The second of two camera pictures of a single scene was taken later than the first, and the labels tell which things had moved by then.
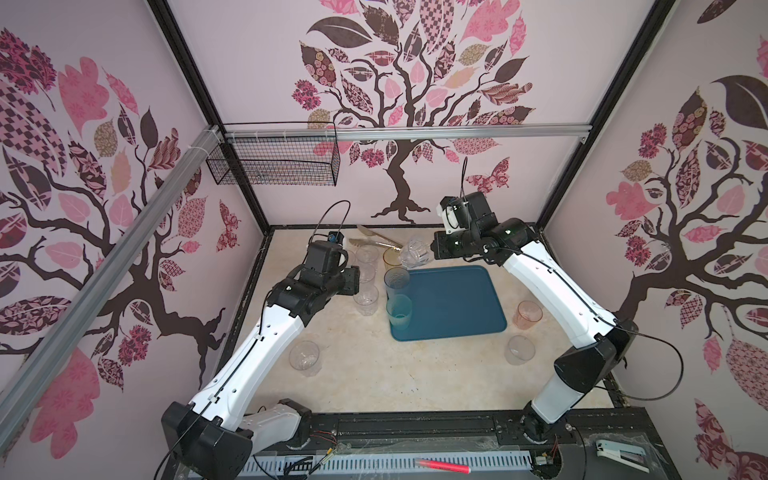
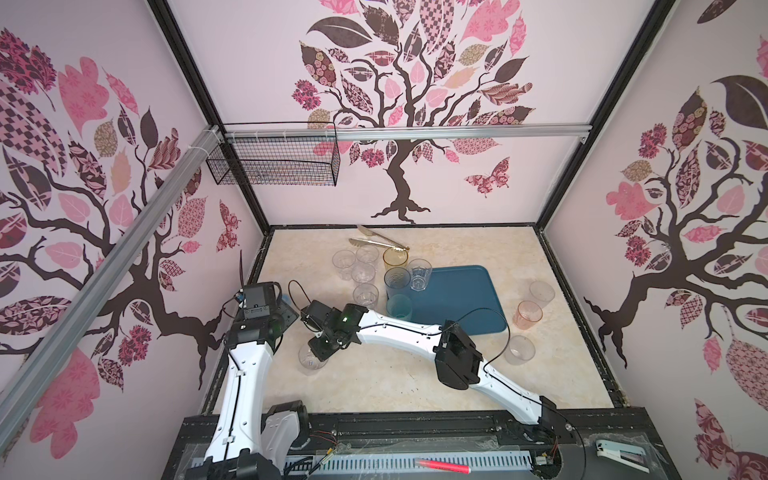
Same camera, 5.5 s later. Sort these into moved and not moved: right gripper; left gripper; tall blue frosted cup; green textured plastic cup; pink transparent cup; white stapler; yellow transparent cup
Moved: left gripper; right gripper
Not moved: yellow transparent cup; green textured plastic cup; white stapler; pink transparent cup; tall blue frosted cup
